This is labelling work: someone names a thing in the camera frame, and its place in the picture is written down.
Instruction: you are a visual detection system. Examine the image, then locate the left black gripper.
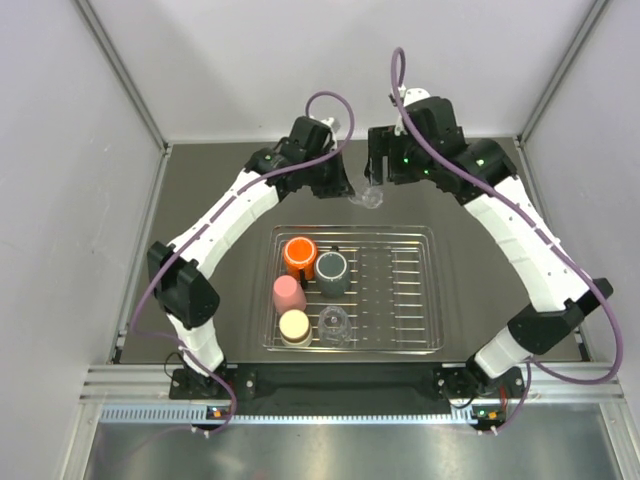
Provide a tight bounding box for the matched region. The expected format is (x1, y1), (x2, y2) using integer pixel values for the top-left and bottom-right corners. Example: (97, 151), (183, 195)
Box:
(301, 144), (352, 198)

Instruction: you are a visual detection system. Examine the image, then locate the clear plastic cup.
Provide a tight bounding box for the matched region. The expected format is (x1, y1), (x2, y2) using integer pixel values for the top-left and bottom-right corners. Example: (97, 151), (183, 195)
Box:
(349, 187), (384, 210)
(317, 305), (352, 348)

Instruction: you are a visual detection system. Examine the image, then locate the orange mug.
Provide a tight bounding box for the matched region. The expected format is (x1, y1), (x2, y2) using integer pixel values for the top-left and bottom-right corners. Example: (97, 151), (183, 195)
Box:
(282, 236), (318, 289)

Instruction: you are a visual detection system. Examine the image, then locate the dark grey ceramic mug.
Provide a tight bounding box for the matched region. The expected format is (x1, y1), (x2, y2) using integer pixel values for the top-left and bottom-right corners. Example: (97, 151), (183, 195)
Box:
(314, 250), (351, 298)

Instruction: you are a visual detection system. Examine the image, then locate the pink plastic cup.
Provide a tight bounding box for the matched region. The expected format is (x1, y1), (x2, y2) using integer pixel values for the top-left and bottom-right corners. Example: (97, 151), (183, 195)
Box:
(272, 275), (307, 315)

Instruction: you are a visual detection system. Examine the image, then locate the steel cup with sleeve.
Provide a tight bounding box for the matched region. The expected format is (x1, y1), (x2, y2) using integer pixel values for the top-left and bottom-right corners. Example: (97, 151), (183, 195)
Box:
(278, 309), (313, 348)

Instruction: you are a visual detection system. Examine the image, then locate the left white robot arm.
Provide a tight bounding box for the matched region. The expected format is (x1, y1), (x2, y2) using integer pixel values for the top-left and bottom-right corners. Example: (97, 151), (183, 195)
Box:
(147, 116), (353, 397)

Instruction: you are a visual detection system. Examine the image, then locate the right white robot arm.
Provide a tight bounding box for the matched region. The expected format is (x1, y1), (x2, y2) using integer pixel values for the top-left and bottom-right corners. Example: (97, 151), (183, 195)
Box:
(364, 88), (613, 397)

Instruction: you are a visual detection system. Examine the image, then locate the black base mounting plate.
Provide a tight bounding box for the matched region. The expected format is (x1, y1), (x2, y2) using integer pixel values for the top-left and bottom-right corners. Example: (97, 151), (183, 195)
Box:
(169, 362), (526, 416)

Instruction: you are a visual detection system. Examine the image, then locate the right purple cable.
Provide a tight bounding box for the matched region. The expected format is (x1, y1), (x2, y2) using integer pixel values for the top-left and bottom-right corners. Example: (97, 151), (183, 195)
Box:
(389, 47), (626, 385)

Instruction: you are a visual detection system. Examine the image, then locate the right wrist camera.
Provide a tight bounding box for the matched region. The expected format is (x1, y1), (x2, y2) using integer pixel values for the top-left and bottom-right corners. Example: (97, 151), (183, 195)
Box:
(389, 85), (431, 136)

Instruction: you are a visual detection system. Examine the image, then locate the wire dish rack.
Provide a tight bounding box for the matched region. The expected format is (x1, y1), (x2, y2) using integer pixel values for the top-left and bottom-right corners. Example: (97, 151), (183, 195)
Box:
(252, 225), (444, 355)

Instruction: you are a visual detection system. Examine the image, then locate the grey slotted cable duct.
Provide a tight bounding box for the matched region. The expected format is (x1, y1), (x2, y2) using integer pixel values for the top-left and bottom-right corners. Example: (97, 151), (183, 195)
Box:
(99, 402), (501, 426)

